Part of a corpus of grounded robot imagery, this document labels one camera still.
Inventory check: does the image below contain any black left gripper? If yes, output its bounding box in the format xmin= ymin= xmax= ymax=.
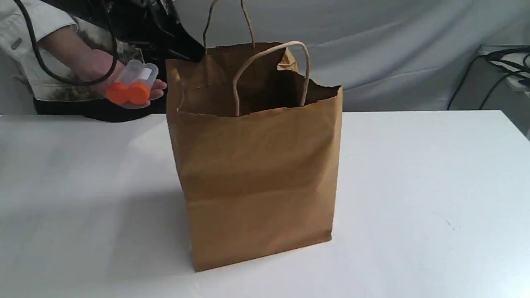
xmin=46 ymin=0 xmax=206 ymax=62

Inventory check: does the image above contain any clear bottle orange cap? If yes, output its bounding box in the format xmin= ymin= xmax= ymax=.
xmin=128 ymin=63 xmax=159 ymax=105
xmin=106 ymin=59 xmax=144 ymax=105

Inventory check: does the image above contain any brown paper bag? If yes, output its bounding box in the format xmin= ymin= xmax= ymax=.
xmin=166 ymin=1 xmax=343 ymax=272

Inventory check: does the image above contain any person's right forearm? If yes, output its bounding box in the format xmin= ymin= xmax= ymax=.
xmin=38 ymin=25 xmax=94 ymax=70

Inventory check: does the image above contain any person's right hand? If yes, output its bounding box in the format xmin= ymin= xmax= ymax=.
xmin=70 ymin=49 xmax=167 ymax=109

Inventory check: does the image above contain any person's torso in shirt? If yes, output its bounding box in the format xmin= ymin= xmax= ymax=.
xmin=0 ymin=0 xmax=166 ymax=123

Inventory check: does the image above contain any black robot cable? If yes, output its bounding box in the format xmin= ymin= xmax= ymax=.
xmin=13 ymin=0 xmax=118 ymax=87

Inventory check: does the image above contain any black cables bundle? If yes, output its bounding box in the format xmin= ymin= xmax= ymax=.
xmin=447 ymin=47 xmax=530 ymax=111

